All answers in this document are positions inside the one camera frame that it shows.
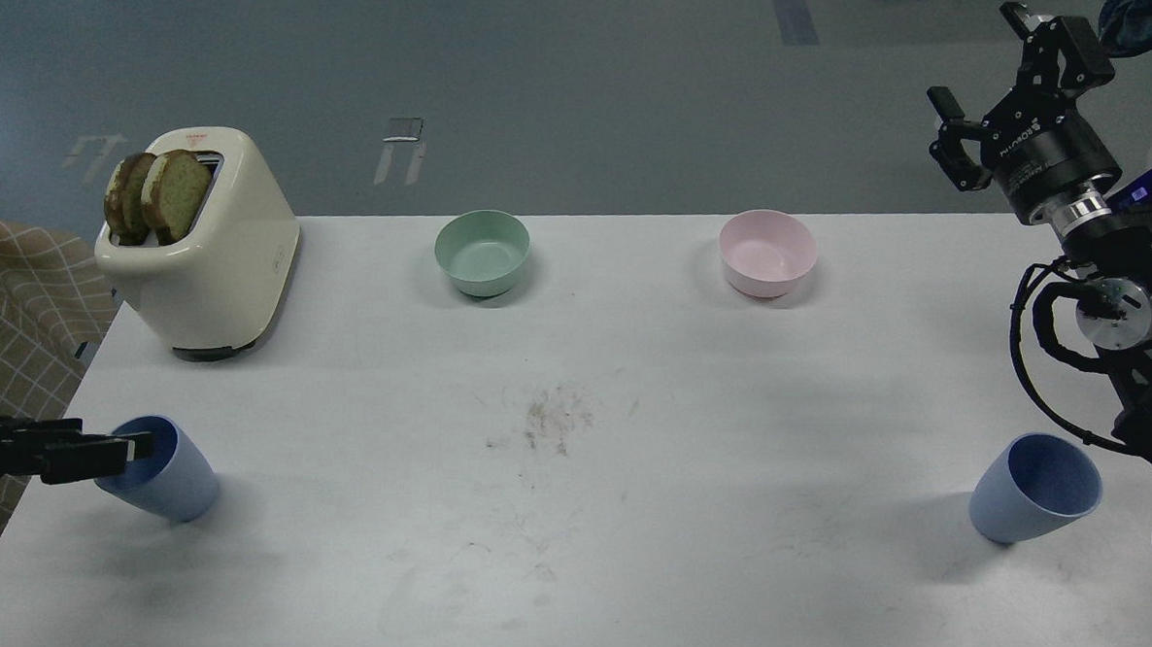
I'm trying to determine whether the blue cup start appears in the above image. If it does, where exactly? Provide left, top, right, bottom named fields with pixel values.
left=968, top=432, right=1102, bottom=545
left=94, top=416, right=221, bottom=523

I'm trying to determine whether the bread slice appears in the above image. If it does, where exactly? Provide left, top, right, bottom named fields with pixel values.
left=103, top=153, right=156, bottom=248
left=141, top=150, right=213, bottom=246

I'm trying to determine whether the green bowl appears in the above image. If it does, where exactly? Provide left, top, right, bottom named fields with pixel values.
left=433, top=210, right=530, bottom=299

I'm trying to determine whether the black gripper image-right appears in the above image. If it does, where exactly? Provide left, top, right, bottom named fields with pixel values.
left=926, top=2, right=1122, bottom=224

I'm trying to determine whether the bread slice left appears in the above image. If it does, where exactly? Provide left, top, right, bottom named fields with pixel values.
left=103, top=153, right=156, bottom=248

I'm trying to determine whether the beige checked cloth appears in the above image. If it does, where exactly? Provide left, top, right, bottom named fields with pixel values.
left=0, top=206, right=131, bottom=593

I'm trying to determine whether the cream toaster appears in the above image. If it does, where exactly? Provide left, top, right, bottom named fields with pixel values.
left=94, top=125, right=300, bottom=360

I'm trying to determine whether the pink bowl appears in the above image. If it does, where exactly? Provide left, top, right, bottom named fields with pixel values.
left=717, top=210, right=819, bottom=300

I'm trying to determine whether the bread slice right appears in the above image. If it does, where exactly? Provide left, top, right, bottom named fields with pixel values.
left=141, top=150, right=213, bottom=246

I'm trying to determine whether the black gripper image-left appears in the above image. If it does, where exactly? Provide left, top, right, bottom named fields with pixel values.
left=0, top=418, right=153, bottom=485

